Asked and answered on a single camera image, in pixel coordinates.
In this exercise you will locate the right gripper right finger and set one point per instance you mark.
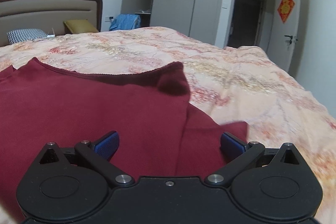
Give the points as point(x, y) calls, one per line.
point(241, 156)

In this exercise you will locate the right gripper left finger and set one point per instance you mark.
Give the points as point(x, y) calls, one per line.
point(96, 156)

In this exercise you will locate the dark red knit garment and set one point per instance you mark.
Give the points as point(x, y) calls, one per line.
point(161, 133)

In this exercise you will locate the blue clothes pile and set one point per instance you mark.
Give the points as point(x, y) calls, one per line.
point(125, 22)

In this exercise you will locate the floral peach bed quilt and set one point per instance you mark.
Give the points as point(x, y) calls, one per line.
point(230, 84)

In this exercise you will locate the white room door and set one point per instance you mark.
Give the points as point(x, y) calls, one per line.
point(283, 55)

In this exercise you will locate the mustard yellow cushion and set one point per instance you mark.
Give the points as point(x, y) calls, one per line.
point(80, 26)

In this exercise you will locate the black white checkered pillow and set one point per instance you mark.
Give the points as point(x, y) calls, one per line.
point(21, 35)

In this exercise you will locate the brown padded headboard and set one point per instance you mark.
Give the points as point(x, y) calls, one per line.
point(47, 15)

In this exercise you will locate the red fu door decoration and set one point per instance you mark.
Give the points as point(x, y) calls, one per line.
point(285, 8)

